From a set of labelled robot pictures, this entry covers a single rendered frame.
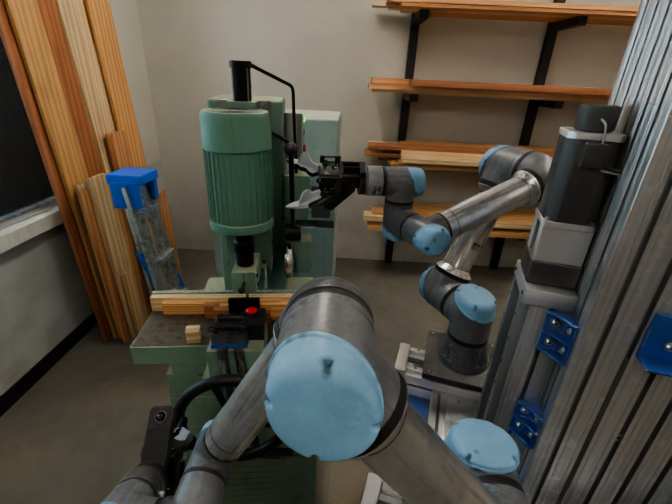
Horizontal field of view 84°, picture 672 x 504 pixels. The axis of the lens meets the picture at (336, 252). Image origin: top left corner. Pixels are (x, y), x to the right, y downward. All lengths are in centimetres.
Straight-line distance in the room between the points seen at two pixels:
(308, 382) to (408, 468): 18
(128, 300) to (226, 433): 201
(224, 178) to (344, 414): 73
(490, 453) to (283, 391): 45
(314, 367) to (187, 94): 329
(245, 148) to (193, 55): 258
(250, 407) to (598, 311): 58
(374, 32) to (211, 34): 124
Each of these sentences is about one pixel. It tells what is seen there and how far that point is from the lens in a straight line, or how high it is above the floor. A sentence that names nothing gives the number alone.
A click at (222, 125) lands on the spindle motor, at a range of 96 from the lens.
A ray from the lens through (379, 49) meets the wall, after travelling 328.
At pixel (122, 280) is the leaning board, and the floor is 42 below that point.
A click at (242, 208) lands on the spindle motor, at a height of 127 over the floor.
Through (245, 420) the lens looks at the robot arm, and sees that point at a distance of 65.
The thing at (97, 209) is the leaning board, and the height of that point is 87.
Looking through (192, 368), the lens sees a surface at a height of 82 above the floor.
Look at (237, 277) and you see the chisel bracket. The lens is 113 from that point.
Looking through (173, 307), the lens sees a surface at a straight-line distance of 128.
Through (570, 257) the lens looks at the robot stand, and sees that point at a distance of 80.
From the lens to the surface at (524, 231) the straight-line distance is 334.
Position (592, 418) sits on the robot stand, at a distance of 91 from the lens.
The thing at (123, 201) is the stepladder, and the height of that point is 105.
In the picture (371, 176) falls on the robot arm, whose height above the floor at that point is 137.
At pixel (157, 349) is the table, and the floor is 89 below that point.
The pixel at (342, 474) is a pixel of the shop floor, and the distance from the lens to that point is 193.
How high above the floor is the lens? 160
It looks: 25 degrees down
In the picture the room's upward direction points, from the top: 3 degrees clockwise
